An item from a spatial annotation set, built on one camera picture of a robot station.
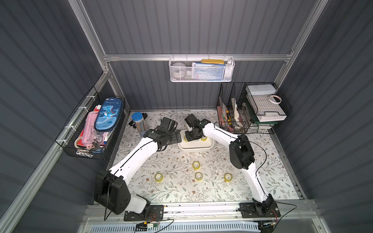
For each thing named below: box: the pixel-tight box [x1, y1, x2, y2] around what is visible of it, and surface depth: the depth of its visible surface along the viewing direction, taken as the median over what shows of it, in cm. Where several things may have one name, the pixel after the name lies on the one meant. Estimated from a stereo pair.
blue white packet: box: [191, 59, 226, 81], surface depth 89 cm
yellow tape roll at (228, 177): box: [224, 172, 233, 183], surface depth 86 cm
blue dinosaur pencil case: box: [94, 97, 124, 133], surface depth 71 cm
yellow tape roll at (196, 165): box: [192, 161, 201, 170], surface depth 91 cm
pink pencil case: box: [81, 111, 102, 147], surface depth 69 cm
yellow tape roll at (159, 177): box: [154, 172, 164, 183], surface depth 86 cm
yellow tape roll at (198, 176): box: [195, 171, 204, 182], surface depth 87 cm
